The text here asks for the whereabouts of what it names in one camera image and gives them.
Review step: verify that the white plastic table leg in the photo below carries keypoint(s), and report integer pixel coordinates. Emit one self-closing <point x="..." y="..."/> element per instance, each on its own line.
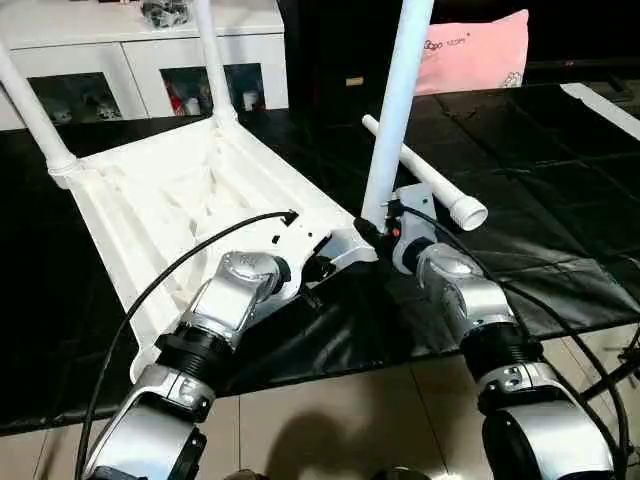
<point x="35" y="100"/>
<point x="400" y="100"/>
<point x="445" y="190"/>
<point x="216" y="60"/>

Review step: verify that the white plastic table top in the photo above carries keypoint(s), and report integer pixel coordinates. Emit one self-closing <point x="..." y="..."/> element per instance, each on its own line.
<point x="170" y="190"/>

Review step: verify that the black work mat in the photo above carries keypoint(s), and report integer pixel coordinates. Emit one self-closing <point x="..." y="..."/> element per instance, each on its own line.
<point x="540" y="230"/>

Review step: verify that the black furniture with yellow label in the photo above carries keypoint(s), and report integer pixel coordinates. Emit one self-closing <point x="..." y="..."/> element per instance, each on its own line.
<point x="340" y="45"/>

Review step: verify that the dark robot foot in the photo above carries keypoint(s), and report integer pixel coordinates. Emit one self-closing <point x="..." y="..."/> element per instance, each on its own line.
<point x="400" y="473"/>
<point x="245" y="475"/>

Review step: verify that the pink pillow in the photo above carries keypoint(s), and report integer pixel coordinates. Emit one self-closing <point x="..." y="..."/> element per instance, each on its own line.
<point x="475" y="55"/>

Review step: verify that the dark low tv bench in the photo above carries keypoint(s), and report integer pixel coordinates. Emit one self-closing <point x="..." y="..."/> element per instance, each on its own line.
<point x="580" y="70"/>

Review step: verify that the dark ornament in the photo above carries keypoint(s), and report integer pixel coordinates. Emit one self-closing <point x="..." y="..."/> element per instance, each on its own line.
<point x="166" y="12"/>

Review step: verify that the white cabinet with glass doors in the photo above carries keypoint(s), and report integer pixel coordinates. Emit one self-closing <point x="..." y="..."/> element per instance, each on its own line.
<point x="100" y="50"/>

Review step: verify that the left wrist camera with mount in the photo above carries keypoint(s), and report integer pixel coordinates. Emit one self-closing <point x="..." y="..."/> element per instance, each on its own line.
<point x="300" y="240"/>

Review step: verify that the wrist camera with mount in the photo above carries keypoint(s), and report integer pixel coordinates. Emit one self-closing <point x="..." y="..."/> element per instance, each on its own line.
<point x="415" y="208"/>
<point x="300" y="240"/>

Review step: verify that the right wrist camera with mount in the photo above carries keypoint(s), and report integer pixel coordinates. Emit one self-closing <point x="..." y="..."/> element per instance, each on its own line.
<point x="415" y="208"/>

